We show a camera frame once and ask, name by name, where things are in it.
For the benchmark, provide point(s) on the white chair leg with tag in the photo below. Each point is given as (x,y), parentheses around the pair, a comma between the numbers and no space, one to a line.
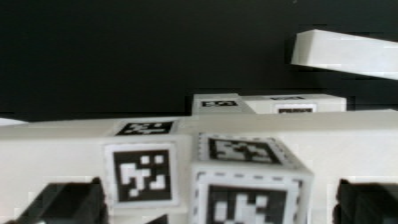
(219,104)

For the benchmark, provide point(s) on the white tagged leg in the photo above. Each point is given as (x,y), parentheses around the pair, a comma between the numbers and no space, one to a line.
(251,182)

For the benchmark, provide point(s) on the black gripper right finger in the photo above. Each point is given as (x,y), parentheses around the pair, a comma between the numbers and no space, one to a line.
(367,203)

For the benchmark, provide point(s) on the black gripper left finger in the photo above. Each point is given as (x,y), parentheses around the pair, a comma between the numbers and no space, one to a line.
(68,204)

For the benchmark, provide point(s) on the white U-shaped boundary frame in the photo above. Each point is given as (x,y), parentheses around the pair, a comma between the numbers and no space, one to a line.
(347,53)

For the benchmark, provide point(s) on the white chair back frame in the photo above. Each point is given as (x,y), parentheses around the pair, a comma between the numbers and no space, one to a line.
(136,153)

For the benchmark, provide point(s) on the white chair leg block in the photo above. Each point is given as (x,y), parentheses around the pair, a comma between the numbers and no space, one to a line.
(301,103)

